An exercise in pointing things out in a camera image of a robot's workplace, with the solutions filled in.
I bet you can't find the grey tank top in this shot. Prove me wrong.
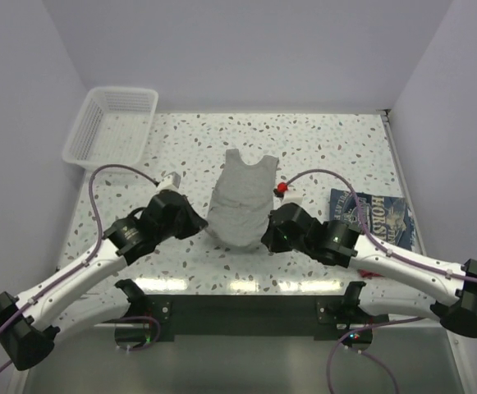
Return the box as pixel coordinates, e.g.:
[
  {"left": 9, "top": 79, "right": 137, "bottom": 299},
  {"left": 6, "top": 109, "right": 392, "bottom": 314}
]
[{"left": 207, "top": 149, "right": 278, "bottom": 250}]

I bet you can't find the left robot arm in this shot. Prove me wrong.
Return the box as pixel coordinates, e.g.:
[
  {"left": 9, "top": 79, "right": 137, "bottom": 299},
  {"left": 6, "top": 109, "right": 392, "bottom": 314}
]
[{"left": 0, "top": 190, "right": 208, "bottom": 371}]

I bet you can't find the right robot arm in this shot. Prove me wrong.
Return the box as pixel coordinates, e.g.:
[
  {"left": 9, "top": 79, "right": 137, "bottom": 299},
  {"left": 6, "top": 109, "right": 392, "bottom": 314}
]
[{"left": 261, "top": 203, "right": 477, "bottom": 338}]

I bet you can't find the folded blue printed tank top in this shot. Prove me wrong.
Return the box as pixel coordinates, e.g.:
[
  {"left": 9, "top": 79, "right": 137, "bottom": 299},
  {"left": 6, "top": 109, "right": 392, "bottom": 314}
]
[{"left": 329, "top": 189, "right": 416, "bottom": 250}]

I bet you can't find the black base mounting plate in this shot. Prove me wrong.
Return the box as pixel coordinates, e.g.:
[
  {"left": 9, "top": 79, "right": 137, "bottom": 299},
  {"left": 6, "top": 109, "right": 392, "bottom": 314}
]
[{"left": 114, "top": 291, "right": 389, "bottom": 342}]

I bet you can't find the white plastic basket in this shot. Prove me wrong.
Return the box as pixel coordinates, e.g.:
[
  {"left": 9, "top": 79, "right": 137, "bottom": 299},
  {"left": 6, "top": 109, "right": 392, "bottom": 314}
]
[{"left": 62, "top": 86, "right": 158, "bottom": 171}]

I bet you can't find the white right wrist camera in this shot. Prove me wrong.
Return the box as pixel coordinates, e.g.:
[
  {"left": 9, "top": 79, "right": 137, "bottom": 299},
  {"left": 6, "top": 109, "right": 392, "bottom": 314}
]
[{"left": 273, "top": 182, "right": 303, "bottom": 205}]

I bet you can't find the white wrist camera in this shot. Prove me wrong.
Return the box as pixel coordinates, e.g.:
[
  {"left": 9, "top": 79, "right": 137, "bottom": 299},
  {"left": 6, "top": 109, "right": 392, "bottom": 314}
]
[
  {"left": 156, "top": 172, "right": 181, "bottom": 193},
  {"left": 273, "top": 182, "right": 303, "bottom": 205}
]

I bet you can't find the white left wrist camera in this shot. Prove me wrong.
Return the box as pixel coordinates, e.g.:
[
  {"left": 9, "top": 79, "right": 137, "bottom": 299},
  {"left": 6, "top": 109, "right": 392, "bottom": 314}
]
[{"left": 156, "top": 172, "right": 181, "bottom": 193}]

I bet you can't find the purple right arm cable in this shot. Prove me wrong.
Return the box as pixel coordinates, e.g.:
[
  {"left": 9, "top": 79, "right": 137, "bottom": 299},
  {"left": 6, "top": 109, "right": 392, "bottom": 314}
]
[{"left": 281, "top": 168, "right": 477, "bottom": 394}]

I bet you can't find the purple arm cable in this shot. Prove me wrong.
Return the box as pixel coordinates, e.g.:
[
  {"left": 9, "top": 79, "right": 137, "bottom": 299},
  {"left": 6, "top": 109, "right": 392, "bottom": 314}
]
[
  {"left": 0, "top": 164, "right": 163, "bottom": 389},
  {"left": 281, "top": 168, "right": 477, "bottom": 394}
]

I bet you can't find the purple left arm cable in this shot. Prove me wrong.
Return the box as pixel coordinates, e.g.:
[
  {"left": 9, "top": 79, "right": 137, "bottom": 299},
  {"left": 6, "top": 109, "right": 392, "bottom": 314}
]
[{"left": 0, "top": 164, "right": 163, "bottom": 389}]

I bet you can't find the aluminium rail frame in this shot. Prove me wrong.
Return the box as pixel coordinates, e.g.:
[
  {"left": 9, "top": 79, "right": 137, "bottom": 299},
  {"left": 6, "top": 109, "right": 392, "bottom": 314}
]
[{"left": 7, "top": 110, "right": 469, "bottom": 394}]

